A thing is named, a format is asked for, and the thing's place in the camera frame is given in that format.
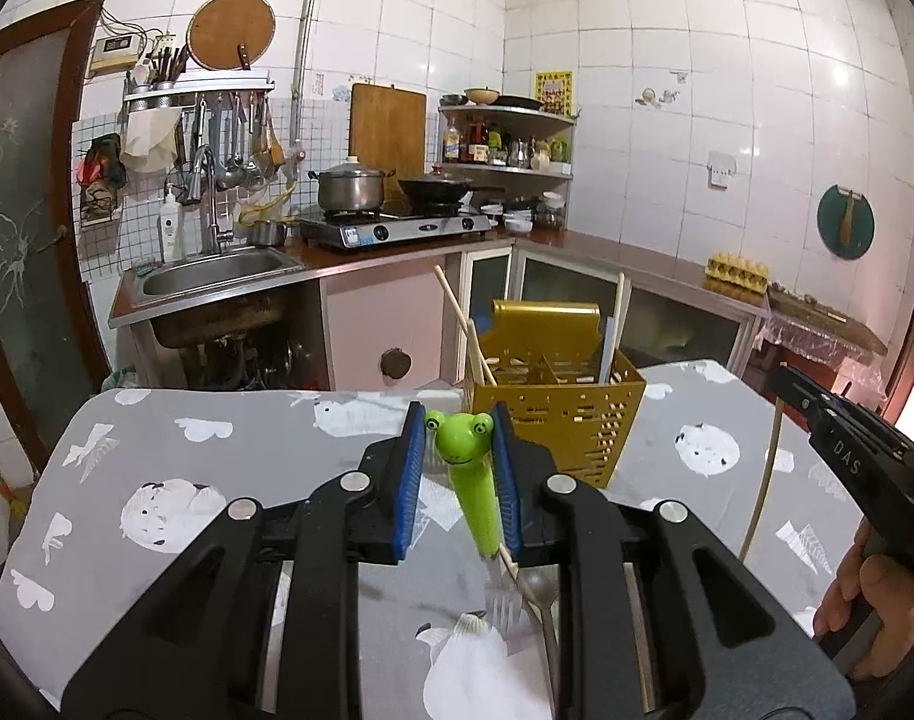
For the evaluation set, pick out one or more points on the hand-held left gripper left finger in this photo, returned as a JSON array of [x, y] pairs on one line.
[[408, 480]]

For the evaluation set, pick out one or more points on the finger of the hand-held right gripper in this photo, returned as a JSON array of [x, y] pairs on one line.
[[854, 465]]

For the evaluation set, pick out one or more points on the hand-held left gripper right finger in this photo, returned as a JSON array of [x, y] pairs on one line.
[[505, 480]]

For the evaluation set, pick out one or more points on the single wooden chopstick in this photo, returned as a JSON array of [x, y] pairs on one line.
[[766, 472], [518, 577]]

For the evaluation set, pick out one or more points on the yellow perforated utensil holder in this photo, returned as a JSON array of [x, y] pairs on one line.
[[577, 420]]

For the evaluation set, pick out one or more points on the metal spoon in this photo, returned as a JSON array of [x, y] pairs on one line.
[[541, 589]]

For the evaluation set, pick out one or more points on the group of wooden chopsticks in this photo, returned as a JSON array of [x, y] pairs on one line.
[[453, 301]]

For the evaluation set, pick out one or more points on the person's right hand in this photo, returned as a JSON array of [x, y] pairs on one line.
[[907, 615]]

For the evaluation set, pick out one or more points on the plastic-covered red stand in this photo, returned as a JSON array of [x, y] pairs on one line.
[[802, 345]]

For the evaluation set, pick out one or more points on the thick wooden chopping block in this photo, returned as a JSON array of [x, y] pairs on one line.
[[832, 319]]

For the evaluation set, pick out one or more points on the pink cabinet door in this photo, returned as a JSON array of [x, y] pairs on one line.
[[382, 315]]

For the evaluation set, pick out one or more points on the grey polar bear tablecloth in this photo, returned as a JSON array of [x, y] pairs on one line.
[[202, 465]]

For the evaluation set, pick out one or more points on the yellow egg carton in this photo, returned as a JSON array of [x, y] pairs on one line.
[[738, 271]]

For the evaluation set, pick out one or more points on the glass-door kitchen cabinet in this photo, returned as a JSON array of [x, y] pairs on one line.
[[674, 315]]

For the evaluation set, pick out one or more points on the green round board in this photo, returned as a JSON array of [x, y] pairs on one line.
[[828, 229]]

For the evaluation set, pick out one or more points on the steel gas stove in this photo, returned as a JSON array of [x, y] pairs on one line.
[[397, 231]]

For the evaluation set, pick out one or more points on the stacked white bowls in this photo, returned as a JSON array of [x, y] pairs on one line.
[[517, 222]]

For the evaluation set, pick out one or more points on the glass jar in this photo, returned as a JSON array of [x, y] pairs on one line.
[[550, 211]]

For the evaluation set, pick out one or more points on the steel sink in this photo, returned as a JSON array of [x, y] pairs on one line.
[[217, 277]]

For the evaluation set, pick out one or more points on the small steel pot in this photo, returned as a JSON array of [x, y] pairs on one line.
[[265, 234]]

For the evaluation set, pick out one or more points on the black wok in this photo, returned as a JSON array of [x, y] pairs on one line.
[[434, 189]]

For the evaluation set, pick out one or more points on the steel pot with lid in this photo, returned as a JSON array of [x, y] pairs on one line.
[[352, 187]]

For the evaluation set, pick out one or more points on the steel corner shelf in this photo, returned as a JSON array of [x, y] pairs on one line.
[[502, 171]]

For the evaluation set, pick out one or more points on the row of condiment bottles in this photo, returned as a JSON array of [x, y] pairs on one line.
[[494, 150]]

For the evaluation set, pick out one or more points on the steel faucet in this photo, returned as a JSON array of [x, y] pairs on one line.
[[209, 210]]

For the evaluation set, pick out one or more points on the white soap bottle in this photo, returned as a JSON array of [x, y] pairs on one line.
[[171, 229]]

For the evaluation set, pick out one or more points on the rectangular wooden cutting board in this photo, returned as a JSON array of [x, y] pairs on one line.
[[388, 127]]

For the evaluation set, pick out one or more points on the row of hanging metal ladles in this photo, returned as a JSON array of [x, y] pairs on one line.
[[235, 150]]

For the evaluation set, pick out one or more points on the flat black pan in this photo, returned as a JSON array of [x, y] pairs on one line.
[[520, 101]]

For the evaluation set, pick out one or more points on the beige ceramic bowl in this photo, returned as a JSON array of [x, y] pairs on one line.
[[483, 96]]

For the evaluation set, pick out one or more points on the white hanging cloth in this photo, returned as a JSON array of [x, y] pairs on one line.
[[149, 142]]

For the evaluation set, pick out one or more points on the red hanging glove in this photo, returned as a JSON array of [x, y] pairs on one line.
[[100, 161]]

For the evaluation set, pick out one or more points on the brown frosted glass door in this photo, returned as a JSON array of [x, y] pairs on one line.
[[21, 202]]

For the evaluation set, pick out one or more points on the bundle of kitchen knives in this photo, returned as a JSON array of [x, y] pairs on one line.
[[168, 64]]

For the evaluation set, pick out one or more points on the round wooden board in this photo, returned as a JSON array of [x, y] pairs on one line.
[[228, 26]]

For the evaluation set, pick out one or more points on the white wall socket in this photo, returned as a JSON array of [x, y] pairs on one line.
[[721, 169]]

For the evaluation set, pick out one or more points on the yellow wall poster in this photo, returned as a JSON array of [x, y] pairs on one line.
[[553, 94]]

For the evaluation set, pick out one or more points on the small wall sticker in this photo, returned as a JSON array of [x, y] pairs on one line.
[[648, 97]]

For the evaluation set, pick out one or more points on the small wall-mounted holder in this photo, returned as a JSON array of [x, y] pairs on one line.
[[100, 204]]

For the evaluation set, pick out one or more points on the steel wall rack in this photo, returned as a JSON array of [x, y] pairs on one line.
[[194, 90]]

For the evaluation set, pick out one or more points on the white electrical wall box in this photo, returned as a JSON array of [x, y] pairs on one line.
[[115, 55]]

